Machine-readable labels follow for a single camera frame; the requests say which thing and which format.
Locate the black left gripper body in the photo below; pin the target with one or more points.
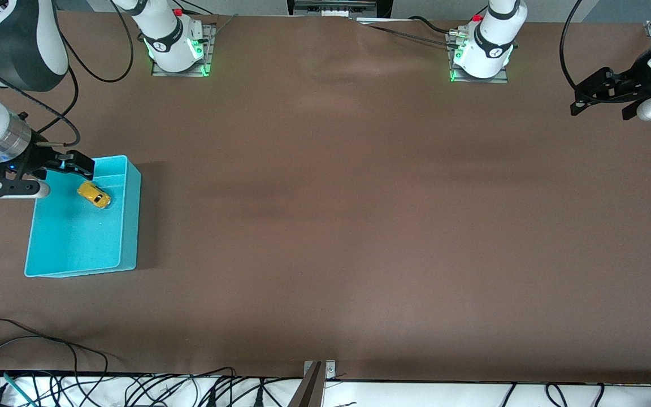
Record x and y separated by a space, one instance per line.
637 79

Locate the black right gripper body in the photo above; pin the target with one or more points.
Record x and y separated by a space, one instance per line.
36 157

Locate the yellow toy beetle car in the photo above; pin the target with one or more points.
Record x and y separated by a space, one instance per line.
95 195

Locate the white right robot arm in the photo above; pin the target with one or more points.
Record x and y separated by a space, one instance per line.
14 45

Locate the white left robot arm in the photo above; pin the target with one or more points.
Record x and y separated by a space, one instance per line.
492 39

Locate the teal plastic box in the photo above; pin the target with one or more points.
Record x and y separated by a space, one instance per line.
77 243

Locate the white flat strip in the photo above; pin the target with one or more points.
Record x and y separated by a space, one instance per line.
376 21

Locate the black power strip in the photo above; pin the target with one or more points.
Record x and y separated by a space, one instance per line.
331 8

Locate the dark metal beam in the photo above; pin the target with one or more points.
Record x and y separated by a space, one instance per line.
308 393

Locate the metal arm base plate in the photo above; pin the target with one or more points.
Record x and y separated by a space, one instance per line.
489 80
211 51

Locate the grey metal bracket plate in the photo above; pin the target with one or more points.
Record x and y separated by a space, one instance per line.
331 370

